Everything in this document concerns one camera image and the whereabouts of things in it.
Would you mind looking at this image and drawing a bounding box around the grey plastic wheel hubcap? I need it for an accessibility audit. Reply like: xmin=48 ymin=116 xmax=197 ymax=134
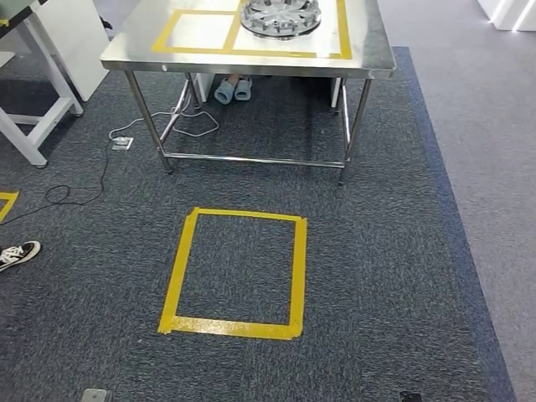
xmin=239 ymin=0 xmax=322 ymax=41

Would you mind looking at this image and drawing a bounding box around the steel-topped workbench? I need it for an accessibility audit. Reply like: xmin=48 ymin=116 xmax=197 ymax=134
xmin=100 ymin=0 xmax=397 ymax=187

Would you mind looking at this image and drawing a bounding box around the yellow floor tape line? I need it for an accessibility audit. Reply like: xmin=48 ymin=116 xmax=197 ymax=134
xmin=157 ymin=207 xmax=308 ymax=341

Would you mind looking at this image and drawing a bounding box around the blue-grey slipper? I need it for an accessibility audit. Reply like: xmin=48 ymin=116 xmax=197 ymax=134
xmin=234 ymin=76 xmax=254 ymax=103
xmin=214 ymin=76 xmax=236 ymax=106

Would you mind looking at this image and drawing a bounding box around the large yellow tape rectangle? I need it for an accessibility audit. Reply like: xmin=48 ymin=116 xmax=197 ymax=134
xmin=223 ymin=0 xmax=353 ymax=60

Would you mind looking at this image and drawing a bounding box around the small yellow tape rectangle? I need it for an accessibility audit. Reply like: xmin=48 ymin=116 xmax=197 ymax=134
xmin=151 ymin=8 xmax=243 ymax=55

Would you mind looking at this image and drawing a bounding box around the black and white sneaker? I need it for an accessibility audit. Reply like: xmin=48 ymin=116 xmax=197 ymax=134
xmin=0 ymin=240 xmax=42 ymax=273

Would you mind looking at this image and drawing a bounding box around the yellow floor tape mark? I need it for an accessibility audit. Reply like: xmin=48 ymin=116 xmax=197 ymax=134
xmin=0 ymin=190 xmax=20 ymax=224

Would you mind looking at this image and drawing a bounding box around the white panel furniture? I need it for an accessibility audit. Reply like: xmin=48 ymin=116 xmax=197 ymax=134
xmin=477 ymin=0 xmax=536 ymax=33

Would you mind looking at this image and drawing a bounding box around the dark green table top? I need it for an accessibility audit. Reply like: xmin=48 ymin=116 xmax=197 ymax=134
xmin=0 ymin=0 xmax=49 ymax=40

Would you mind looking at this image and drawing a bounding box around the white floor cable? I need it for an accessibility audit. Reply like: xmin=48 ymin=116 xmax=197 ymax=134
xmin=108 ymin=94 xmax=220 ymax=141

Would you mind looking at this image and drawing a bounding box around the black floor cable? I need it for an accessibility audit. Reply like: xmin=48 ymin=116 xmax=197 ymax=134
xmin=0 ymin=141 xmax=115 ymax=226

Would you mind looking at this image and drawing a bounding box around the white foot frame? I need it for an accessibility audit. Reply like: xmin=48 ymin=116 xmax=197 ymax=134
xmin=0 ymin=16 xmax=84 ymax=169

